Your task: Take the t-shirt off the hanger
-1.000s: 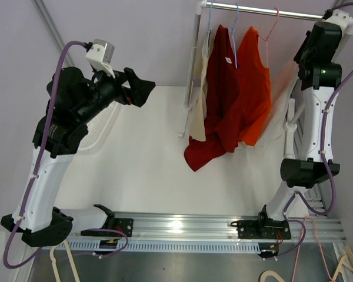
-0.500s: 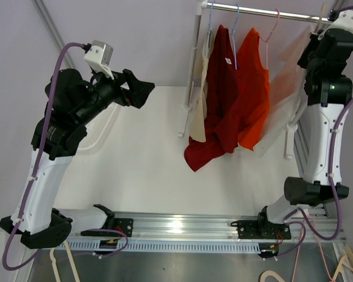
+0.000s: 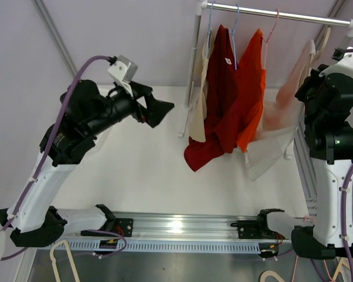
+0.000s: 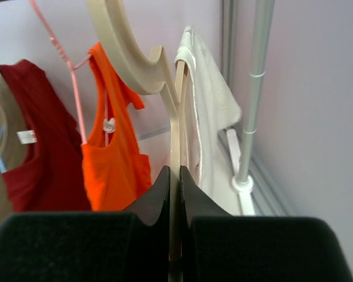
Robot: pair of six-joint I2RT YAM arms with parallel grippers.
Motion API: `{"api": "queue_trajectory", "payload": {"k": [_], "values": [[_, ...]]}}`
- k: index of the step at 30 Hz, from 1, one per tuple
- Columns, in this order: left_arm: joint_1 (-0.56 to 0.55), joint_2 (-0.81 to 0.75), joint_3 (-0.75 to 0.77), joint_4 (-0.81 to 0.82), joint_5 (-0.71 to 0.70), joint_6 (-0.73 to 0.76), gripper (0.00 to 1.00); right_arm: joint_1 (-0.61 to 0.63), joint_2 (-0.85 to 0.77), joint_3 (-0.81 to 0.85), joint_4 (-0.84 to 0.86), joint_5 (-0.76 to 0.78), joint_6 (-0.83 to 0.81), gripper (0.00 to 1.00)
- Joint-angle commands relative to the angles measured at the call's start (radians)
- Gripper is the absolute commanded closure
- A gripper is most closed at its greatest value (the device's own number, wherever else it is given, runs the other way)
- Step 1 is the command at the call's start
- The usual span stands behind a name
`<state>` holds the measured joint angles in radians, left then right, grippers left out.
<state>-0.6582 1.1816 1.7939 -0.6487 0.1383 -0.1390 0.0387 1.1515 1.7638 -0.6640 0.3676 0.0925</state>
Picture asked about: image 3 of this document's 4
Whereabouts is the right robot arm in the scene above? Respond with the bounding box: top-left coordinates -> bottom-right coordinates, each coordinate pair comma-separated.
256,47 -> 353,260

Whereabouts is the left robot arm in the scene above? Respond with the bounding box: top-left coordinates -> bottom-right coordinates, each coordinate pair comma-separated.
0,80 -> 174,247

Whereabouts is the white t-shirt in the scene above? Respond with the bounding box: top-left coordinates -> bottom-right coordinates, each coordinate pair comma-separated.
245,39 -> 316,181

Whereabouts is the silver clothes rack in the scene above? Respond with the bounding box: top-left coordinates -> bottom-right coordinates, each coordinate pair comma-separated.
177,1 -> 353,137

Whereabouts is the beige hanger bottom right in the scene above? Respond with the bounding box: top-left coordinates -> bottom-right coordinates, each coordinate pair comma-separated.
258,258 -> 351,281

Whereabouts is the white slotted cable duct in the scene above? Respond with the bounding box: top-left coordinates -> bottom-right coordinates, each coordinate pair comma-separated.
39,240 -> 262,253

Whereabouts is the beige hanger on floor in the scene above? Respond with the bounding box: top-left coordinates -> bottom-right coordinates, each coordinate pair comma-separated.
49,239 -> 81,282

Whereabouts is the beige t-shirt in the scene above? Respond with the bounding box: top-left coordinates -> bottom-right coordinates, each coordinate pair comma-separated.
189,29 -> 215,143

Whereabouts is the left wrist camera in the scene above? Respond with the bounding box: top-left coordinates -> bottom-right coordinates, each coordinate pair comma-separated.
108,55 -> 138,83

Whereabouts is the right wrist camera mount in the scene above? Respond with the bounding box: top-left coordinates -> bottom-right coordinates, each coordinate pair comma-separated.
332,47 -> 353,76

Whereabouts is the pink hanger on floor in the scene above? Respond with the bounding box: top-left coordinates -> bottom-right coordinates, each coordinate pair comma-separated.
291,216 -> 333,282

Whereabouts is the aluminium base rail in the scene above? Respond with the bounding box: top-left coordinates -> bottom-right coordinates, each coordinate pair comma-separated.
114,211 -> 257,241

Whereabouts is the dark red t-shirt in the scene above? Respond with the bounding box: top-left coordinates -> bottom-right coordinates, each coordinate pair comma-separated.
184,25 -> 238,172

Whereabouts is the pink wire hanger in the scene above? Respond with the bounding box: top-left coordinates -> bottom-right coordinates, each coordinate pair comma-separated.
262,9 -> 280,69

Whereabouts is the beige plastic hanger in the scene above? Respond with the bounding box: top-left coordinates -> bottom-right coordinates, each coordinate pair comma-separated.
314,26 -> 331,61

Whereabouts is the orange t-shirt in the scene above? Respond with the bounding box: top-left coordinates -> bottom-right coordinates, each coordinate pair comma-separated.
237,29 -> 266,152

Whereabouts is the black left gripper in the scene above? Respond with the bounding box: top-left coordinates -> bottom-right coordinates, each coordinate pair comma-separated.
86,80 -> 174,137

